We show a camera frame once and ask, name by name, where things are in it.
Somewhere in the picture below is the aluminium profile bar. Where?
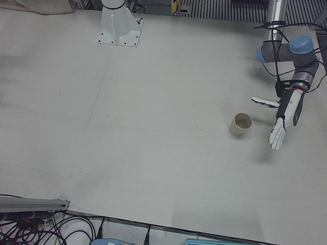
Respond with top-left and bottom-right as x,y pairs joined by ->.
0,195 -> 71,213

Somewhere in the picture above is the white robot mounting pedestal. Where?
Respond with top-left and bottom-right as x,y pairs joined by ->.
98,0 -> 145,49

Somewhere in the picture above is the white grey robot hand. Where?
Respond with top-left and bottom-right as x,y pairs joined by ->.
251,89 -> 306,152

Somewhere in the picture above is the black tangled cable bundle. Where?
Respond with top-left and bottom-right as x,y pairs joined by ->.
0,210 -> 97,245

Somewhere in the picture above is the teal plastic tray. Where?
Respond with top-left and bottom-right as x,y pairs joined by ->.
184,238 -> 259,245

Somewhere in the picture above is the beige cloth bag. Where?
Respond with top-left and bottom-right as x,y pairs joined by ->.
0,0 -> 76,15

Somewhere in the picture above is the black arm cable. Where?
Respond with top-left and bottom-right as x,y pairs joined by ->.
254,21 -> 327,94

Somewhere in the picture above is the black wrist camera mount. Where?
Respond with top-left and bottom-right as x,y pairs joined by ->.
275,80 -> 293,98

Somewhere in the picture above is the white paper cup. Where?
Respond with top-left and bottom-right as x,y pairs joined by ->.
229,113 -> 253,137

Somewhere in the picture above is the black striped ribbed panel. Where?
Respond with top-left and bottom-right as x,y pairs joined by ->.
176,0 -> 327,26

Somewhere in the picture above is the black power cable with plug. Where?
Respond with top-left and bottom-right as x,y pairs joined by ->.
143,225 -> 152,245
96,216 -> 106,239

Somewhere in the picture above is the blue plastic device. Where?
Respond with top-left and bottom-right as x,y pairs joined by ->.
90,237 -> 138,245

